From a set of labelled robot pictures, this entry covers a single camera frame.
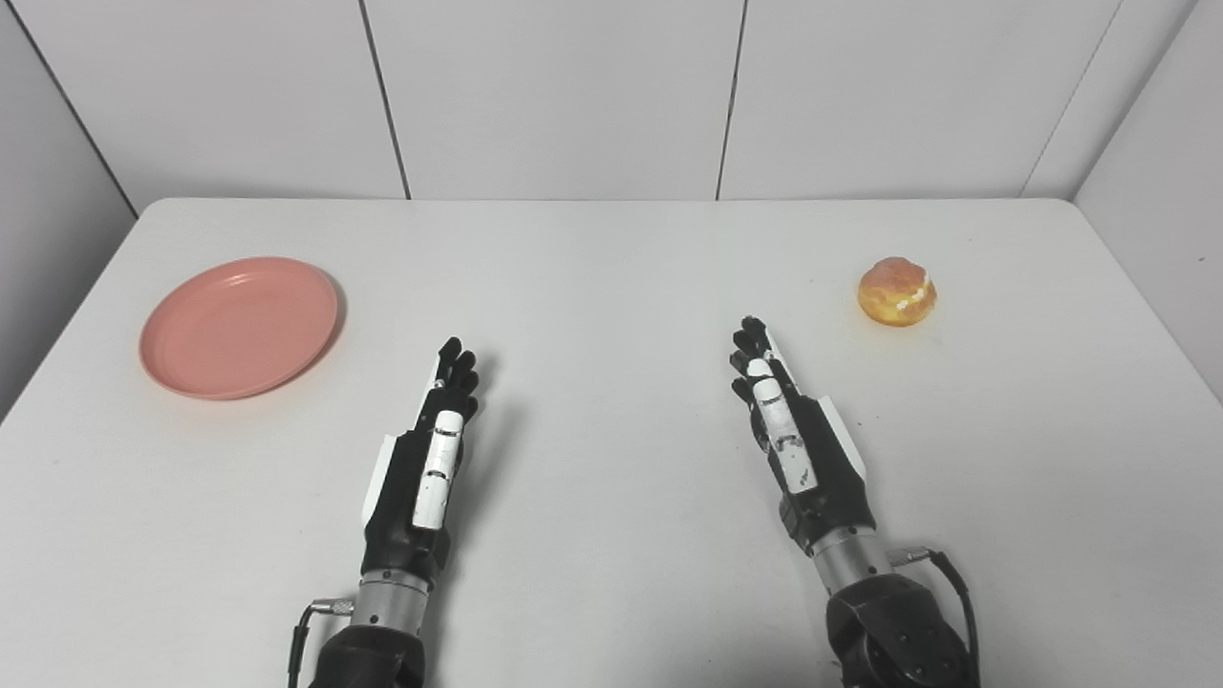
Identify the golden cream puff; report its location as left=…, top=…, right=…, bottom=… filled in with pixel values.
left=856, top=256, right=938, bottom=328

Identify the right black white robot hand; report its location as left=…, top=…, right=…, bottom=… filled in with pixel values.
left=730, top=315, right=878, bottom=556

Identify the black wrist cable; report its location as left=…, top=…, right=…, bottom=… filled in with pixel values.
left=887, top=546, right=983, bottom=688
left=288, top=597, right=356, bottom=688

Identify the pink round plate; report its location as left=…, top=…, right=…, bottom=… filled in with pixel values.
left=139, top=256, right=340, bottom=401

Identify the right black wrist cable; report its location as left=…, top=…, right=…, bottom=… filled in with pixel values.
left=887, top=546, right=983, bottom=688

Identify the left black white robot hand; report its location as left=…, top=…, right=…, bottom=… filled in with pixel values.
left=360, top=336, right=481, bottom=586

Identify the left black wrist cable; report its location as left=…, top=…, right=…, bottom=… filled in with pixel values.
left=288, top=597, right=356, bottom=688

